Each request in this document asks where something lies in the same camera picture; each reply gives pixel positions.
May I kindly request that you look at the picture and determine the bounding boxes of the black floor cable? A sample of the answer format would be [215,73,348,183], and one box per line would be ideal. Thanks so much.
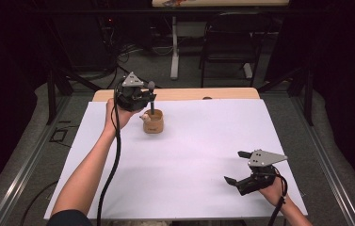
[19,180,60,226]

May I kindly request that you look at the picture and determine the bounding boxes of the black metal frame stand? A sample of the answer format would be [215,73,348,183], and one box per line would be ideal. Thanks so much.
[45,60,105,126]
[257,64,316,127]

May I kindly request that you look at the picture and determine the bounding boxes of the person's dark sleeve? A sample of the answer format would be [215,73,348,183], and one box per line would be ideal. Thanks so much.
[45,209,94,226]

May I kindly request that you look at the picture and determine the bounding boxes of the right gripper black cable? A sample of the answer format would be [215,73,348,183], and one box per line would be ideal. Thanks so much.
[266,173,289,226]

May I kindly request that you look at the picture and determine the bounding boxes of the dark round-headed brush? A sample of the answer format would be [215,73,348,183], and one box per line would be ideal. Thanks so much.
[147,80,156,116]

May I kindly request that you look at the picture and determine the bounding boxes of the black folding chair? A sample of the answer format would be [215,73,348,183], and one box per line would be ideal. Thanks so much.
[199,11,273,89]

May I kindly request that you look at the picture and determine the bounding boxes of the white table cover sheet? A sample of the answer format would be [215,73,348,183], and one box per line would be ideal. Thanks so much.
[43,99,309,220]

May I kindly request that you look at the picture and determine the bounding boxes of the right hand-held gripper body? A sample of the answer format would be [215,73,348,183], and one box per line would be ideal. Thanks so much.
[236,149,289,197]

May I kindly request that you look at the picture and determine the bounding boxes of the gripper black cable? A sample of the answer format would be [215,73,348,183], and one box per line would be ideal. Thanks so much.
[96,82,123,226]
[266,173,289,226]

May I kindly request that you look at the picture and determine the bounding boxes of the person's left hand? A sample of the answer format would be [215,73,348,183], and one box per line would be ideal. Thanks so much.
[104,97,143,136]

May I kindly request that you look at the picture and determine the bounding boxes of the person's right hand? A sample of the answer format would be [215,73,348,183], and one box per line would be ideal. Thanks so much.
[257,176,290,208]

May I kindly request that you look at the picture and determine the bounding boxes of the bundle of floor cables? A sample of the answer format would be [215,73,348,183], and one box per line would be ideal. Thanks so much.
[101,15,174,89]

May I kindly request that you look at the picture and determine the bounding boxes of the white desk leg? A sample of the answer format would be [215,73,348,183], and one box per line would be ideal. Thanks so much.
[169,15,181,81]

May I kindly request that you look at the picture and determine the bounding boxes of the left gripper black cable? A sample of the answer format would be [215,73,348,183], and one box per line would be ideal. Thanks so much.
[96,82,123,226]

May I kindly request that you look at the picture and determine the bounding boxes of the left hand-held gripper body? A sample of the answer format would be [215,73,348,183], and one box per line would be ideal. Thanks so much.
[115,72,151,113]

